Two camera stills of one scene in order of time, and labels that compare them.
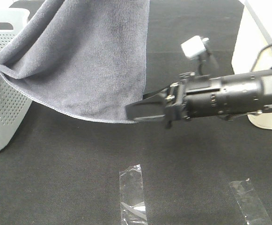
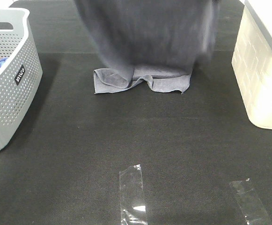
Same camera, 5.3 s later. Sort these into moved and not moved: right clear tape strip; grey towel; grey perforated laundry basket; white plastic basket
Moved: grey towel
Not moved: right clear tape strip; grey perforated laundry basket; white plastic basket
